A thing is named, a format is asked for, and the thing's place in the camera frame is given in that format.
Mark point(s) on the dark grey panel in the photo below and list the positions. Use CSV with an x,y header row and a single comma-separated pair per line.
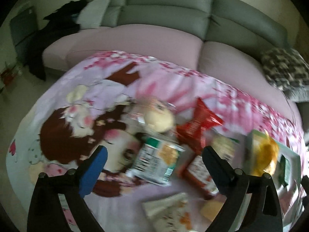
x,y
23,29

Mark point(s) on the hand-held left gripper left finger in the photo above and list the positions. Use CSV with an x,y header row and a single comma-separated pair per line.
x,y
94,171

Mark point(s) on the red packaging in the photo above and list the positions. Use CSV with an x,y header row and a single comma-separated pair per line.
x,y
8,73

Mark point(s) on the white and orange cake packet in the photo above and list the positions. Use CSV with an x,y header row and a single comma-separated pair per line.
x,y
164,210

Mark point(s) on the pink printed blanket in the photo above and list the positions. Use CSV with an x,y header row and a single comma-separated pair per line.
x,y
108,89

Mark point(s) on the red snack packet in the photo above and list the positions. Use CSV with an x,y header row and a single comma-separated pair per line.
x,y
198,128

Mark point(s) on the yellow snack packet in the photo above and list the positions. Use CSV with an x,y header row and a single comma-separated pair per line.
x,y
263,152

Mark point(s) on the black clothing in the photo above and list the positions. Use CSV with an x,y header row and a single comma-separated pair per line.
x,y
55,33

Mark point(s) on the dark green snack packet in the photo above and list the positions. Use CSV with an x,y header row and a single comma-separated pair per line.
x,y
284,171

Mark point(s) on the white tray with yellow snack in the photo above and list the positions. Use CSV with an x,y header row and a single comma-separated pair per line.
x,y
293,157

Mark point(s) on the green and white cracker packet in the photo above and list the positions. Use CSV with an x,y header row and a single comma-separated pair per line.
x,y
157,159

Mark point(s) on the black and white patterned pillow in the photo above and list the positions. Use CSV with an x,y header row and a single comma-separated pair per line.
x,y
282,67

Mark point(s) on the pale yellow slice snack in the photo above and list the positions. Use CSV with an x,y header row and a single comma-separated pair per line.
x,y
212,209

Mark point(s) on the light grey pillow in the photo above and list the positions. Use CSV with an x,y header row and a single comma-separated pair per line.
x,y
96,12

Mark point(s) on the white bun clear packet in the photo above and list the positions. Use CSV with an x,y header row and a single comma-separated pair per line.
x,y
158,119

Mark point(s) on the grey sofa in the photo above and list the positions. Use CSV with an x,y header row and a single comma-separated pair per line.
x,y
169,4

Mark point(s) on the pink sofa seat cover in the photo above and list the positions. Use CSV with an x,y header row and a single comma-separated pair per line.
x,y
144,38

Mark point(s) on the red sausage packet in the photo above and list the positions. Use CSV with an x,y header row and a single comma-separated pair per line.
x,y
200,174

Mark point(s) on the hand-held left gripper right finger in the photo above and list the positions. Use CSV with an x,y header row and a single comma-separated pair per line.
x,y
213,166

